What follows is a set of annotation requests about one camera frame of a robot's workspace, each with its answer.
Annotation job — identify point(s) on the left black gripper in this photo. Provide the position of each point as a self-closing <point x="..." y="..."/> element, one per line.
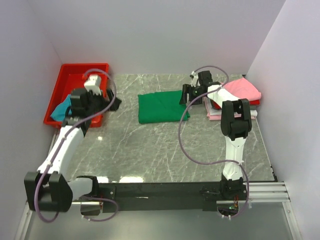
<point x="105" y="103"/>

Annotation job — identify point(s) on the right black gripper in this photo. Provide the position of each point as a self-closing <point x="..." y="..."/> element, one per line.
<point x="186" y="89"/>

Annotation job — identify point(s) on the green t shirt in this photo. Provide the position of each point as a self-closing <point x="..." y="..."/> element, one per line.
<point x="160" y="107"/>

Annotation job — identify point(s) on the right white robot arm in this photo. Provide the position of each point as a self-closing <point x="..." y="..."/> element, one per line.
<point x="235" y="124"/>

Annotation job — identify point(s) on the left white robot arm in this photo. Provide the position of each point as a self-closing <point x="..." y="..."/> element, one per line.
<point x="47" y="189"/>

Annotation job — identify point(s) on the folded light pink t shirt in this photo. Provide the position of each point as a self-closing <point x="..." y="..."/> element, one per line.
<point x="208" y="105"/>

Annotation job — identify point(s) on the red plastic bin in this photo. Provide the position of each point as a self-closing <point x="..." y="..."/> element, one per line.
<point x="70" y="77"/>

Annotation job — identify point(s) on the blue t shirt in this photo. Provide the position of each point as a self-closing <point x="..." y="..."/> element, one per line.
<point x="62" y="109"/>

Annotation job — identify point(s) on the folded grey t shirt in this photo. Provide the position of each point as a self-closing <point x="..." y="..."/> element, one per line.
<point x="253" y="107"/>

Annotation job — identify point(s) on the folded white t shirt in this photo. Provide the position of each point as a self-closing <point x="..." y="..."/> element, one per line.
<point x="216" y="114"/>

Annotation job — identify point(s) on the folded red t shirt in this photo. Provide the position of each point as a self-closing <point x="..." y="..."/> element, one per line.
<point x="217" y="107"/>

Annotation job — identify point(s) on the black base beam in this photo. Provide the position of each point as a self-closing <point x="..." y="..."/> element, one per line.
<point x="167" y="196"/>

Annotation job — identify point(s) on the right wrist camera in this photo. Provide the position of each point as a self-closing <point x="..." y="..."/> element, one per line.
<point x="194" y="79"/>

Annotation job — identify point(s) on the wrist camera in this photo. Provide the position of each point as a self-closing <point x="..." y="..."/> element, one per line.
<point x="194" y="79"/>
<point x="92" y="84"/>

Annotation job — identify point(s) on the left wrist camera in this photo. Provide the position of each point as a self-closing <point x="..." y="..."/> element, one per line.
<point x="92" y="84"/>

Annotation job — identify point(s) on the aluminium frame rail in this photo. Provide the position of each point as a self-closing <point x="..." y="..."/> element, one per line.
<point x="145" y="155"/>

